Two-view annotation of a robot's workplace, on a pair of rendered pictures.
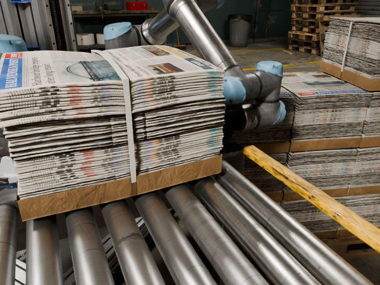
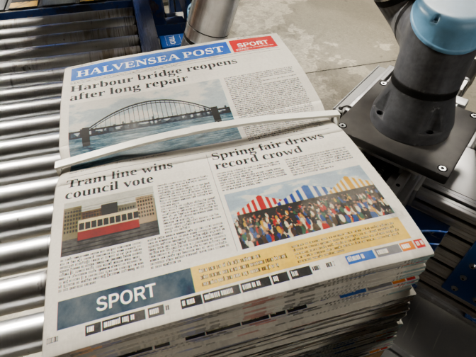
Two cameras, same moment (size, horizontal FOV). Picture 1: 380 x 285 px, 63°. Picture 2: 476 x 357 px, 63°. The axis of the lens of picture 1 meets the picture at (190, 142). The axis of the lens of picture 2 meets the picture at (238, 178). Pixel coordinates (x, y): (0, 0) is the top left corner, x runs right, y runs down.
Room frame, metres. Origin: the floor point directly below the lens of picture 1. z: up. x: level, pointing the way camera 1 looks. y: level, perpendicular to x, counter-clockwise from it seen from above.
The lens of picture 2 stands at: (0.70, -0.13, 1.28)
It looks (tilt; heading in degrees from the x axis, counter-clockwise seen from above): 46 degrees down; 100
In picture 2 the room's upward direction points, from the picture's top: straight up
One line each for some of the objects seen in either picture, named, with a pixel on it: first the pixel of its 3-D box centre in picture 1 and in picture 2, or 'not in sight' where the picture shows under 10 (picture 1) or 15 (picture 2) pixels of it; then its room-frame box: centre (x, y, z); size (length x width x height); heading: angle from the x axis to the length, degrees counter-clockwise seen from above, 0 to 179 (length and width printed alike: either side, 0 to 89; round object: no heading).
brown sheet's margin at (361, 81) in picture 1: (373, 72); not in sight; (1.30, -0.77, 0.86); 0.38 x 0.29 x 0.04; 6
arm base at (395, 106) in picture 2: not in sight; (417, 99); (0.92, 0.53, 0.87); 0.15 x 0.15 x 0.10
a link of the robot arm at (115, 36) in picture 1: (120, 39); not in sight; (1.36, 0.29, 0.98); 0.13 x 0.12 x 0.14; 128
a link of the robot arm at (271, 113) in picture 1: (265, 112); not in sight; (0.90, -0.23, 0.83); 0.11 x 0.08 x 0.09; 116
